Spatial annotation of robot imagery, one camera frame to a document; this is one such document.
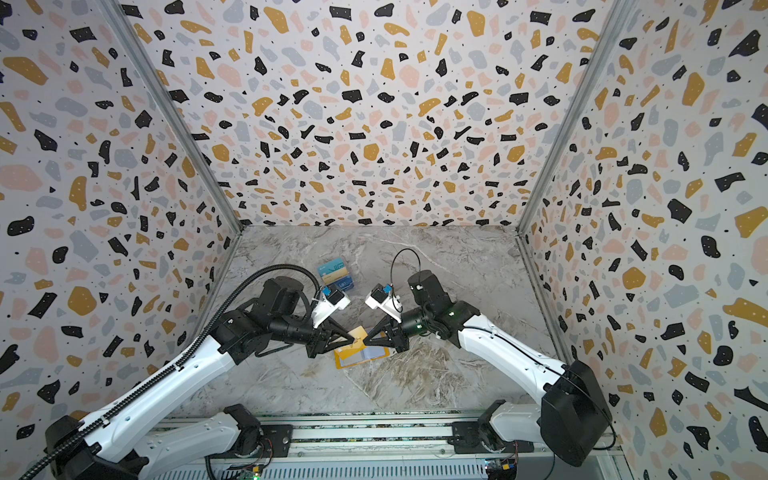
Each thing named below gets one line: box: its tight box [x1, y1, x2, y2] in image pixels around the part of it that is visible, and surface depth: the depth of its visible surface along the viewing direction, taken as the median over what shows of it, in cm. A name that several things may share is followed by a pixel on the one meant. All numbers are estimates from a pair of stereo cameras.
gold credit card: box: [348, 325, 368, 349], surface depth 69 cm
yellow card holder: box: [334, 345, 391, 370], surface depth 88 cm
